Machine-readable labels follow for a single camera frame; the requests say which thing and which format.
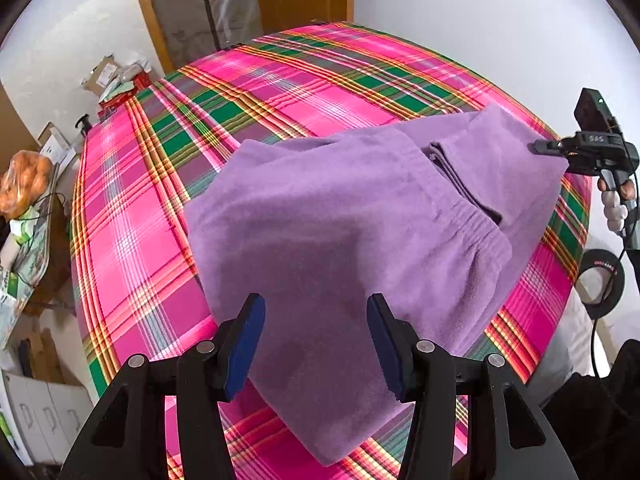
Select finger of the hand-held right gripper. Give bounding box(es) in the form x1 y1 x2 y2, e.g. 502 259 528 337
532 138 577 159

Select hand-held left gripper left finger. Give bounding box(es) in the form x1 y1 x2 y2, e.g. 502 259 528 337
59 292 267 480

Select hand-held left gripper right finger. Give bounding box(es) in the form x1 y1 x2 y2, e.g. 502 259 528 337
366 292 581 480

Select purple fleece pants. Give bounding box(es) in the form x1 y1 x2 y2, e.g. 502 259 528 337
182 102 571 466

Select person's right forearm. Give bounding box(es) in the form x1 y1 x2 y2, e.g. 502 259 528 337
542 340 640 480

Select person's right hand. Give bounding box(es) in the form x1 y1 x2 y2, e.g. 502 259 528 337
597 178 638 233

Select white cabinet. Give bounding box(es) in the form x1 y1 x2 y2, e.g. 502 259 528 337
0 370 97 467

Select folding table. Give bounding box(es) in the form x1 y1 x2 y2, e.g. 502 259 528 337
0 180 77 352

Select green tissue pack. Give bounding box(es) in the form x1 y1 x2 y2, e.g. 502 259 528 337
10 205 42 247

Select pink green plaid bed sheet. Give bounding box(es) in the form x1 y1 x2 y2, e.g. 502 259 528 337
70 22 593 480

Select white open box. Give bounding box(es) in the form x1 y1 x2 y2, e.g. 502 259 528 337
37 122 82 177

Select bag of oranges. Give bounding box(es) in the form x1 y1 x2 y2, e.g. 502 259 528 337
0 151 55 220

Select brown cardboard box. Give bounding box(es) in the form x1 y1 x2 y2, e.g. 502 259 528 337
81 55 124 97

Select clear plastic door curtain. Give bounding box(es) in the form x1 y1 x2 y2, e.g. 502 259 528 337
145 0 264 64

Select black ring light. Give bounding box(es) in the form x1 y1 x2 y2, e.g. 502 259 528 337
575 247 629 322

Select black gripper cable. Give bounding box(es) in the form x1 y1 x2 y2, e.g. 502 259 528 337
575 195 640 392

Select wooden door frame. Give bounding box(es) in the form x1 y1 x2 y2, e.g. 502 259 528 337
127 0 177 77

